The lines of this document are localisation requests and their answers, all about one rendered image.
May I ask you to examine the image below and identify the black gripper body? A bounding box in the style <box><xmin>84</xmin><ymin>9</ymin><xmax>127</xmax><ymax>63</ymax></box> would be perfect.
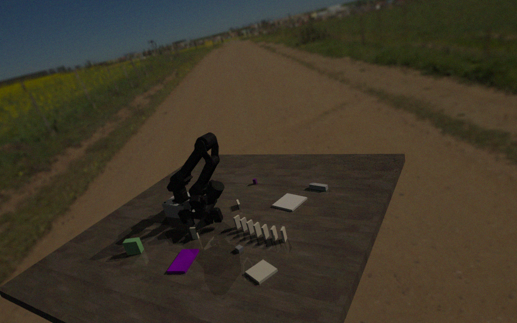
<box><xmin>177</xmin><ymin>200</ymin><xmax>223</xmax><ymax>224</ymax></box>

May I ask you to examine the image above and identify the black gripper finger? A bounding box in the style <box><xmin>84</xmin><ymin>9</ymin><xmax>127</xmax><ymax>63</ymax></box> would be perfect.
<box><xmin>196</xmin><ymin>211</ymin><xmax>214</xmax><ymax>230</ymax></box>
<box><xmin>184</xmin><ymin>212</ymin><xmax>195</xmax><ymax>231</ymax></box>

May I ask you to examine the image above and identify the green block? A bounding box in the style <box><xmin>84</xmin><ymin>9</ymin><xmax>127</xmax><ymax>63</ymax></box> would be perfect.
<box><xmin>122</xmin><ymin>237</ymin><xmax>144</xmax><ymax>255</ymax></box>

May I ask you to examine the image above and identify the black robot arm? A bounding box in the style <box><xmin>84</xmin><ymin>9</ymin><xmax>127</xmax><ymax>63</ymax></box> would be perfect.
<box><xmin>166</xmin><ymin>132</ymin><xmax>225</xmax><ymax>211</ymax></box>

